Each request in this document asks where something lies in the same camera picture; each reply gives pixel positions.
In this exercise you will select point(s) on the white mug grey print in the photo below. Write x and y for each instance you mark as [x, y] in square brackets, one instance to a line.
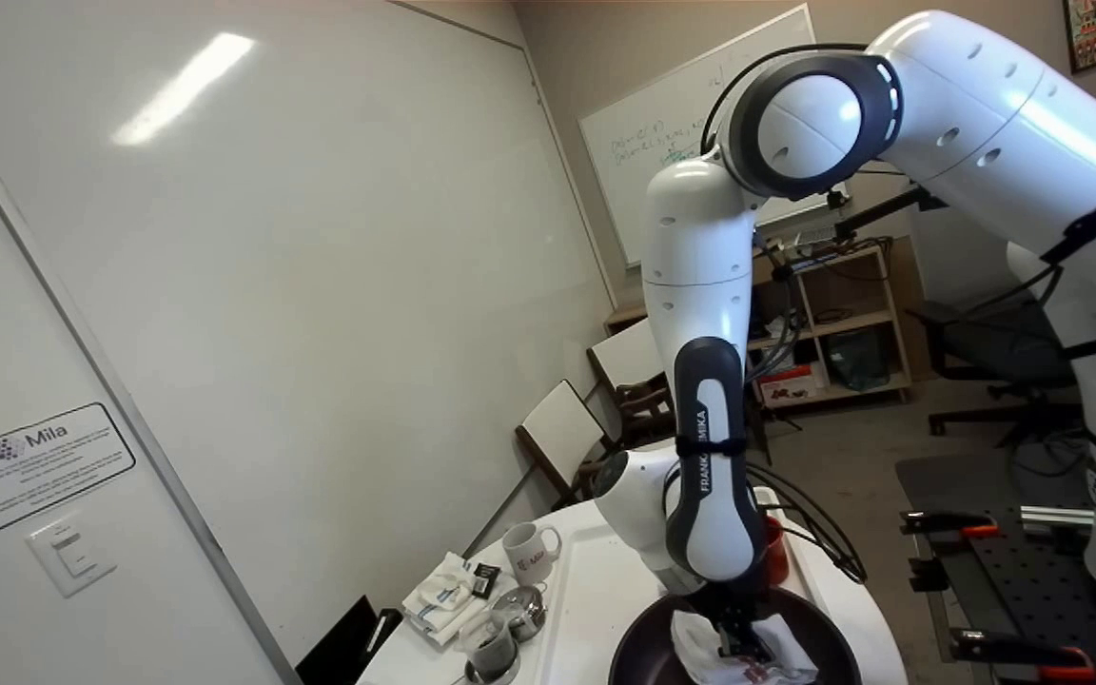
[528, 552]

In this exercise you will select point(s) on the red white box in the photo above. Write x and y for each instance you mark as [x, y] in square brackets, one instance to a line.
[786, 384]

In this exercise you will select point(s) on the round metal tin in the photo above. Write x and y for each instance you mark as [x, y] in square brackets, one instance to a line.
[518, 609]

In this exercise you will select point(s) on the white wall sign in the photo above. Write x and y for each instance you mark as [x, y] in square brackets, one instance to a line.
[41, 465]

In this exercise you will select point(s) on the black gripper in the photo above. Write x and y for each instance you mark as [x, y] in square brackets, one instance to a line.
[734, 609]

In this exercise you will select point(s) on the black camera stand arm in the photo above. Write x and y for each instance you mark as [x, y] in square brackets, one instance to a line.
[885, 209]

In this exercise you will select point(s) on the black office chair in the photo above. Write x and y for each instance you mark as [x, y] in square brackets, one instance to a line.
[1006, 349]

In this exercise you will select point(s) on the wooden shelf unit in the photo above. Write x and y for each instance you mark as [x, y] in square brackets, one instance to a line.
[880, 318]

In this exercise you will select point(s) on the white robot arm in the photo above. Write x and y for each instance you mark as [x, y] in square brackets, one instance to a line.
[700, 279]

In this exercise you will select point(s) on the pile of white packets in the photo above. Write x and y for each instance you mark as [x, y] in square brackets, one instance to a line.
[441, 597]

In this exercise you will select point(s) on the small grey cup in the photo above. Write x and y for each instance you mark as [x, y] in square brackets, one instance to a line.
[492, 652]

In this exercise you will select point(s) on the wall mounted whiteboard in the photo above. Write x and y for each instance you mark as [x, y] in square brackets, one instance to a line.
[637, 139]

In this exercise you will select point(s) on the white light switch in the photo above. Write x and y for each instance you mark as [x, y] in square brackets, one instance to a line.
[70, 552]

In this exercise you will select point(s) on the silver metal bar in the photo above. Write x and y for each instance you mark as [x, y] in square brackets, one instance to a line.
[1054, 516]

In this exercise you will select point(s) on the large white wall board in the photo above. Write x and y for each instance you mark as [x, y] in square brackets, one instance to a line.
[321, 318]

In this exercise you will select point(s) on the dark bag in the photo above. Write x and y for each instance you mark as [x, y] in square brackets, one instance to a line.
[861, 364]

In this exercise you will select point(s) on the small black clamp block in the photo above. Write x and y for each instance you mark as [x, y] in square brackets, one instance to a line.
[931, 571]

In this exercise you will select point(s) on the black perforated base board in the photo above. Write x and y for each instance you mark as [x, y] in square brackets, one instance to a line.
[1027, 585]

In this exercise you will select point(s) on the black red bar clamp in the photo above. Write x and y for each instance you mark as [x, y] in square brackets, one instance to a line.
[948, 523]
[1016, 652]

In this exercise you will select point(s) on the chair with white tablet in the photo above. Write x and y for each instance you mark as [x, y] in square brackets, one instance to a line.
[627, 360]
[564, 432]

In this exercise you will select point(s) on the black frying pan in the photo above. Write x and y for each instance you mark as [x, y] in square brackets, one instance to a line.
[836, 639]

